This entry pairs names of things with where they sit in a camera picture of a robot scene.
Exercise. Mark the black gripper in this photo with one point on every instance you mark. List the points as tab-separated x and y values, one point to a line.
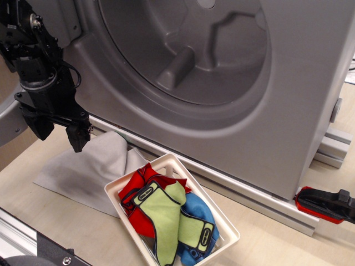
53	101

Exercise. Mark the blue cloth garment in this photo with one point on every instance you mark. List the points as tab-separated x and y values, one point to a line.
198	232

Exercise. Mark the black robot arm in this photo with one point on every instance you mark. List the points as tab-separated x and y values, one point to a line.
27	48

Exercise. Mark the grey round machine door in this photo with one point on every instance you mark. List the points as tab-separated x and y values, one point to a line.
12	121

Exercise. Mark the white plastic laundry basket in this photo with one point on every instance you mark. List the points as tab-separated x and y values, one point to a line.
171	166

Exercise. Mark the grey toy washing machine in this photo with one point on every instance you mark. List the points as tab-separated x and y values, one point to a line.
247	88

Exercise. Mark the grey cloth mat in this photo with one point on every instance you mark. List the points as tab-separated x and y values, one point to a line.
82	176

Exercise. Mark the black mounting plate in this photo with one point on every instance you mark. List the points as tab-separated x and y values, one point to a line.
48	253

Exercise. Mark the red black clamp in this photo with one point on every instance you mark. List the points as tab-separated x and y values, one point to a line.
333	207

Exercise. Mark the aluminium frame rail corner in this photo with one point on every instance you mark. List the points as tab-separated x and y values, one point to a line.
16	235

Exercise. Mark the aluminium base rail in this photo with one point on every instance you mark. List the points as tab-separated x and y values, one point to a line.
281	210

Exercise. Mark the aluminium side bracket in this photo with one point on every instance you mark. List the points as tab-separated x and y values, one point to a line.
334	147

